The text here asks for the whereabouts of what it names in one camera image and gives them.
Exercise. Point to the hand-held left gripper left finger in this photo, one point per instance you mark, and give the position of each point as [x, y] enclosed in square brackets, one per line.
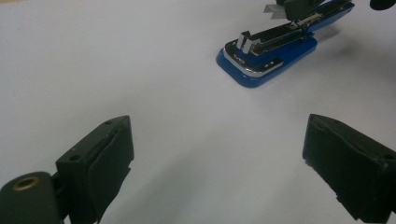
[99, 168]

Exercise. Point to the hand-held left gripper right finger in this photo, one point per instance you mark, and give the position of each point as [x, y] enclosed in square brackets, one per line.
[348, 168]

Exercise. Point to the blue stapler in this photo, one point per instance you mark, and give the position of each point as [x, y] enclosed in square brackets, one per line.
[280, 59]

